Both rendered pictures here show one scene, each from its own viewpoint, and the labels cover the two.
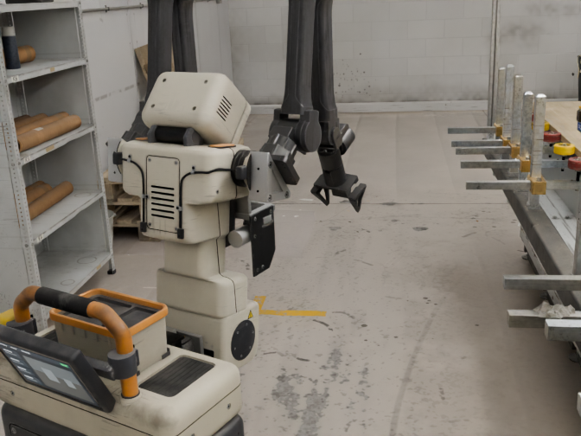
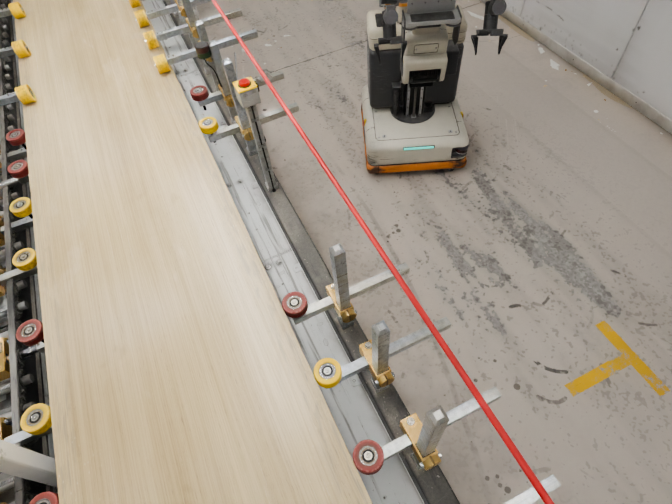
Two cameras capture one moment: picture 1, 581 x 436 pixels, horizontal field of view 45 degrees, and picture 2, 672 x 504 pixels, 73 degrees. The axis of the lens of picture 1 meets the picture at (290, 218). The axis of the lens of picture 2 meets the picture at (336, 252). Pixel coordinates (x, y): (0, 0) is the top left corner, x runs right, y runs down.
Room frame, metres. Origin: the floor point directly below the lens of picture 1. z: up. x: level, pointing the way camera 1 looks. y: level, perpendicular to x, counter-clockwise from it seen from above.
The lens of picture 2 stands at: (3.29, -1.31, 2.15)
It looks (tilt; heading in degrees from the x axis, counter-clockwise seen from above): 55 degrees down; 152
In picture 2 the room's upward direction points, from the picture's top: 7 degrees counter-clockwise
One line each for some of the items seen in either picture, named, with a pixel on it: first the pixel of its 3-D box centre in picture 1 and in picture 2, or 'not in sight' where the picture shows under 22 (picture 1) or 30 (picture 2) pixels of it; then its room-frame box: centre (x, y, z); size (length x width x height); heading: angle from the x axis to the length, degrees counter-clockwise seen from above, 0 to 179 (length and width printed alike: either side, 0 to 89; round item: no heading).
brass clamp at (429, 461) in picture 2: (515, 149); (420, 441); (3.13, -1.03, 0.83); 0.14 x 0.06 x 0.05; 171
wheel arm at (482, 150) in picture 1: (504, 150); (431, 427); (3.12, -0.98, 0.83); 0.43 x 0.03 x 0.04; 81
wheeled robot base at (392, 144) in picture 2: not in sight; (411, 124); (1.49, 0.34, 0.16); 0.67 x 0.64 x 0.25; 147
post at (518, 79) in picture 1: (515, 127); (427, 441); (3.15, -1.03, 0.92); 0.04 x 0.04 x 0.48; 81
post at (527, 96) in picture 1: (525, 149); (380, 363); (2.91, -1.00, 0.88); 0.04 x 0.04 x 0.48; 81
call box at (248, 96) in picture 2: not in sight; (247, 93); (1.93, -0.85, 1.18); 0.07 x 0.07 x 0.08; 81
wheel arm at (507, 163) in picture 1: (513, 163); (387, 351); (2.87, -0.94, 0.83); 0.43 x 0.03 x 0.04; 81
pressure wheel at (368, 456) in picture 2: (551, 144); (368, 459); (3.09, -1.18, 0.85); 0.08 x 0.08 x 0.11
